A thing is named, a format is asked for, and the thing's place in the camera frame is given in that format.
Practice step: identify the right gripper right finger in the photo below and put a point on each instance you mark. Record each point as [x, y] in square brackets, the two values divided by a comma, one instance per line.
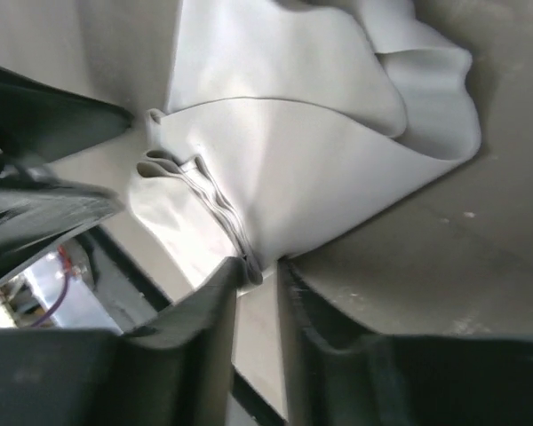
[326, 375]

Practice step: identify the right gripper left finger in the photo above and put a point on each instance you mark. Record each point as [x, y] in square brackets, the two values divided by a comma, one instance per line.
[180, 367]

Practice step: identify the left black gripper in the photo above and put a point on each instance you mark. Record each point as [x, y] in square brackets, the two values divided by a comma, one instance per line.
[38, 210]

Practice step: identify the grey underwear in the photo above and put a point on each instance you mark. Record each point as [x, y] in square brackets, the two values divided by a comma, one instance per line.
[289, 123]

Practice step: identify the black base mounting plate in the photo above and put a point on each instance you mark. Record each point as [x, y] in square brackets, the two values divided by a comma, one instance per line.
[121, 281]

